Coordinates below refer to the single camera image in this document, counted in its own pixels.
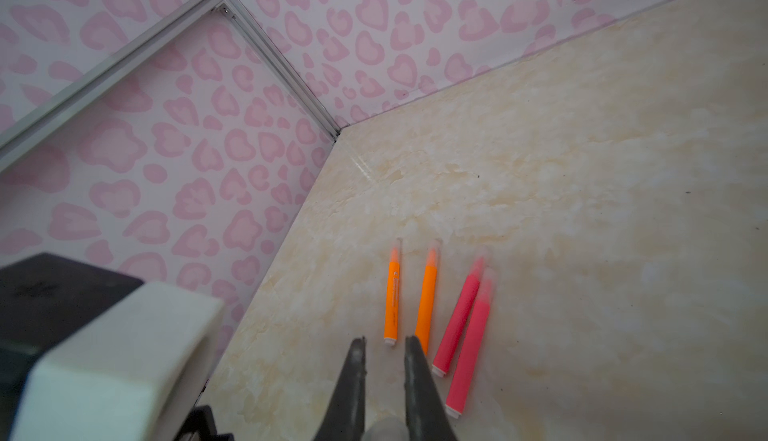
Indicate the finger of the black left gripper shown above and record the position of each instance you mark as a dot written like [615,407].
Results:
[200,425]

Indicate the aluminium corner frame post left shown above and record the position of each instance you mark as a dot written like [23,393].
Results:
[237,13]

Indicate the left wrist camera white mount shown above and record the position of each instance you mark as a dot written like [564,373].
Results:
[92,354]

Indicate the pink marker pen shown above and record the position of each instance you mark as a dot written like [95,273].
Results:
[471,345]
[447,348]

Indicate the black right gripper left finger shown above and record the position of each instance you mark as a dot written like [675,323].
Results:
[345,415]

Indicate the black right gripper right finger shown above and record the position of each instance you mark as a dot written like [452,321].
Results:
[426,418]

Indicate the translucent pen cap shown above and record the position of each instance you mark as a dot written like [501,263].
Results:
[387,429]

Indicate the aluminium diagonal frame bar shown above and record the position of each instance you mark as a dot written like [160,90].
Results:
[51,116]

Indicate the orange marker pen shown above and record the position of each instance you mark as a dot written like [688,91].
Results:
[428,290]
[391,324]

